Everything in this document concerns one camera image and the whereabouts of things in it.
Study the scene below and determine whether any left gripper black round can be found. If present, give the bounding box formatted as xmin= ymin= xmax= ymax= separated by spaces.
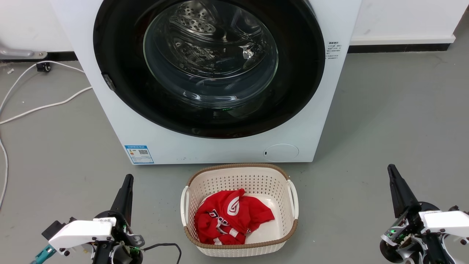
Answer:
xmin=92 ymin=174 xmax=145 ymax=264

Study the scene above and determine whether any right gripper black round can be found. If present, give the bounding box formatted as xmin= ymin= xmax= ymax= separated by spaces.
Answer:
xmin=379 ymin=164 xmax=469 ymax=264

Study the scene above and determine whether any white front-load washing machine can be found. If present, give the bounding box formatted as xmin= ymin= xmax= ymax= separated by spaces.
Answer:
xmin=49 ymin=0 xmax=362 ymax=165

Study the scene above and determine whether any black round glass washer door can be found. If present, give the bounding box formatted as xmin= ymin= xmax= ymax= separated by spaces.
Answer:
xmin=93 ymin=0 xmax=326 ymax=139

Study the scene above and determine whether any blue energy label sticker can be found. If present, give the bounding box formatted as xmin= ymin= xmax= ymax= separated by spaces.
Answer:
xmin=124 ymin=145 xmax=155 ymax=165

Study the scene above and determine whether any red printed garment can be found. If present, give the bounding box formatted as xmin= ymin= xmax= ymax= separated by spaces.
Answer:
xmin=194 ymin=188 xmax=275 ymax=245

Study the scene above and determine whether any white perforated laundry basket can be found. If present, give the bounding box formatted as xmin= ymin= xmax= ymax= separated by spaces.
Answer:
xmin=180 ymin=163 xmax=299 ymax=257

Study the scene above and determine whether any round white filter cover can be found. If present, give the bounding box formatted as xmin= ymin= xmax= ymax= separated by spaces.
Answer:
xmin=263 ymin=143 xmax=300 ymax=162

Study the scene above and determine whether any small text label sticker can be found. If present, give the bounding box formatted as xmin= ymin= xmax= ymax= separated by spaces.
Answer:
xmin=325 ymin=41 xmax=343 ymax=60

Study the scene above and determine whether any grey metal stand foot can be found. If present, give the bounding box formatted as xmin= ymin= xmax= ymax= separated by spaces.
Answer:
xmin=0 ymin=43 xmax=48 ymax=60

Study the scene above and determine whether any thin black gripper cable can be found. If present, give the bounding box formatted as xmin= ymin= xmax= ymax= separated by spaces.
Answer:
xmin=142 ymin=243 xmax=182 ymax=264

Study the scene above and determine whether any teal cable connector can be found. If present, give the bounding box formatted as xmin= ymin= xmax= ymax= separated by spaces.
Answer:
xmin=31 ymin=245 xmax=57 ymax=264

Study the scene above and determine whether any black door handle latch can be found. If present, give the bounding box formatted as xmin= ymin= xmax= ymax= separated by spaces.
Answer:
xmin=102 ymin=74 xmax=117 ymax=92

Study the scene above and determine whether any long white floor cable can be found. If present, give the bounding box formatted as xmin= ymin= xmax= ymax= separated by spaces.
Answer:
xmin=0 ymin=60 xmax=86 ymax=115
xmin=0 ymin=87 xmax=93 ymax=210

